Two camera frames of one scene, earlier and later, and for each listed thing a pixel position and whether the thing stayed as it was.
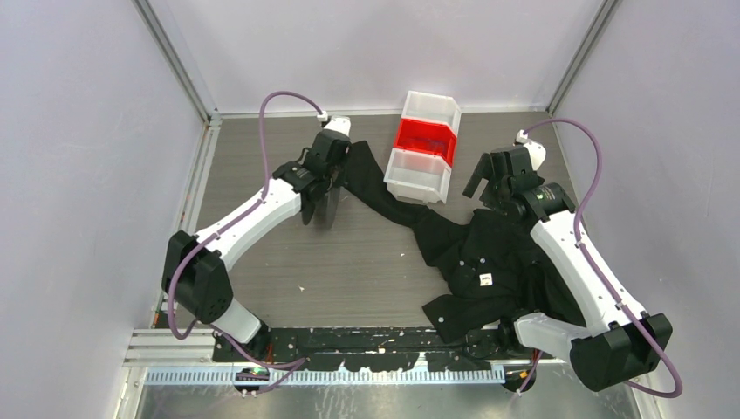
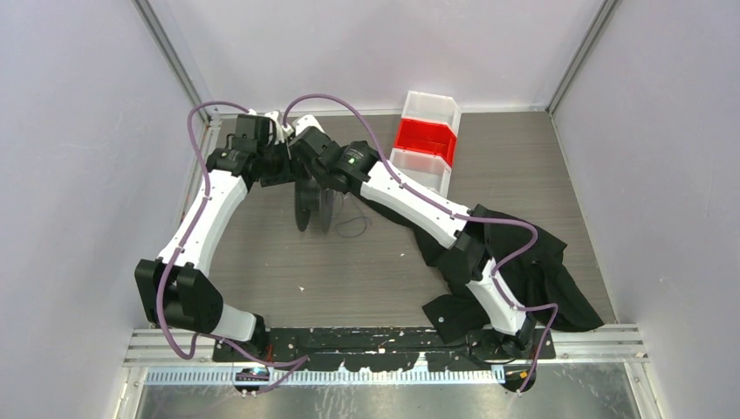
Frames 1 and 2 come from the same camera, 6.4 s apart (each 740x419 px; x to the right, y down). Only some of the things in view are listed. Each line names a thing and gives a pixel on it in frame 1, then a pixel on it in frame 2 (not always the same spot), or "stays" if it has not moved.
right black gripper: x=483 y=169 → x=311 y=172
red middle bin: x=425 y=136 stays
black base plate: x=368 y=349 stays
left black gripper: x=345 y=161 → x=286 y=175
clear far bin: x=432 y=108 stays
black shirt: x=493 y=270 stays
